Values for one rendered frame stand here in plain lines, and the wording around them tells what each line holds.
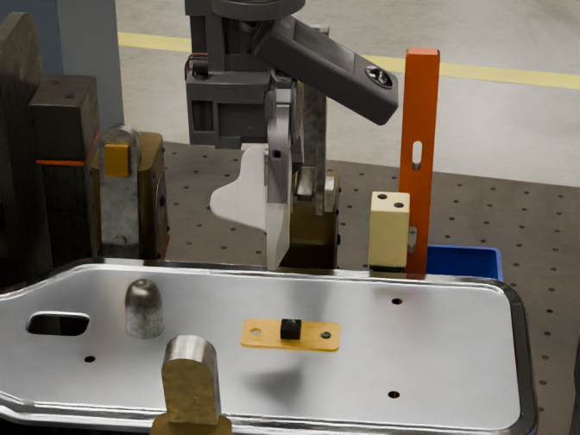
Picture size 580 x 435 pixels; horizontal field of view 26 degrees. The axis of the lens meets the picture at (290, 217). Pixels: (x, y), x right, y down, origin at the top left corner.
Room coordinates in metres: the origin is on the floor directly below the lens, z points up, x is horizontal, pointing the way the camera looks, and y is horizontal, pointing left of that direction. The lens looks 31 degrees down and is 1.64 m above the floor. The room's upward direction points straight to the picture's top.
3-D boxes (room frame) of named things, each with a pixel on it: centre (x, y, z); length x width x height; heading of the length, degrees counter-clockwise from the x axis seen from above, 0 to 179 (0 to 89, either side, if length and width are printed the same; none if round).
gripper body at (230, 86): (0.87, 0.03, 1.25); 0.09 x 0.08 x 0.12; 85
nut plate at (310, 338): (0.86, 0.00, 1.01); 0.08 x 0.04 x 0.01; 85
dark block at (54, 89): (1.10, 0.22, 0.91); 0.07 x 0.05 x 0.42; 175
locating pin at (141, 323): (0.88, 0.12, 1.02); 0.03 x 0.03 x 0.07
